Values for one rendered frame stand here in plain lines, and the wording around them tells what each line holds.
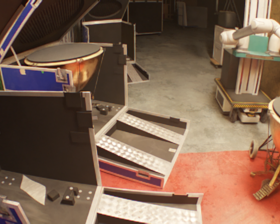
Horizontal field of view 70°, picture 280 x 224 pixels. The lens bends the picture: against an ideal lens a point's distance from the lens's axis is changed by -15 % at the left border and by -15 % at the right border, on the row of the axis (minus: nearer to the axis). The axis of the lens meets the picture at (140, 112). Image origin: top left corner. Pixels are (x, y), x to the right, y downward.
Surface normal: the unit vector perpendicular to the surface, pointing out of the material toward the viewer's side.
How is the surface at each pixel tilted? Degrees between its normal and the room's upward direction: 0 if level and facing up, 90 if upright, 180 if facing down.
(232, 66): 90
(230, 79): 90
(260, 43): 90
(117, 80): 90
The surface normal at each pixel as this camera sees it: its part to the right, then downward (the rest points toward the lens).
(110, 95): -0.37, 0.44
